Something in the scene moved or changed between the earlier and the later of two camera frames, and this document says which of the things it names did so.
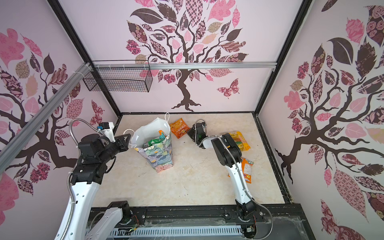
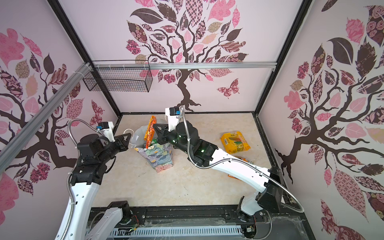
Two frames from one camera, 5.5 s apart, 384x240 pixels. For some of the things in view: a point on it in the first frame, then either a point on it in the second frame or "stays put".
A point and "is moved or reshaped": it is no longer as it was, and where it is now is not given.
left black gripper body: x=112 y=149 stays put
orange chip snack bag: x=179 y=128 is moved or reshaped
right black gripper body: x=192 y=134 → x=174 y=138
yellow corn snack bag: x=240 y=141 stays put
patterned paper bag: x=153 y=139 stays put
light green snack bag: x=152 y=142 stays put
